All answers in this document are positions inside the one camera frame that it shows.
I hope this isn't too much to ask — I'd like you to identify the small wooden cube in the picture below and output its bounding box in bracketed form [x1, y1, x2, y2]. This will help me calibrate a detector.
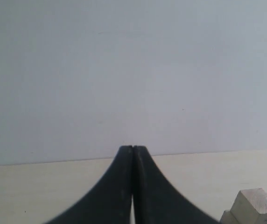
[230, 188, 267, 224]

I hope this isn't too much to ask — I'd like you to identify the medium layered wooden cube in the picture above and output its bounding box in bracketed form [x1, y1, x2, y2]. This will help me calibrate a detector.
[219, 210, 239, 224]

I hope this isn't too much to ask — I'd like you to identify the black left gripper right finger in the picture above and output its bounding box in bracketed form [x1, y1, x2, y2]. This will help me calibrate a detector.
[132, 146, 219, 224]

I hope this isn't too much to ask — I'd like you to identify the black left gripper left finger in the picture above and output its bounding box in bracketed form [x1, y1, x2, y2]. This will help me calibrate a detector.
[48, 146, 134, 224]

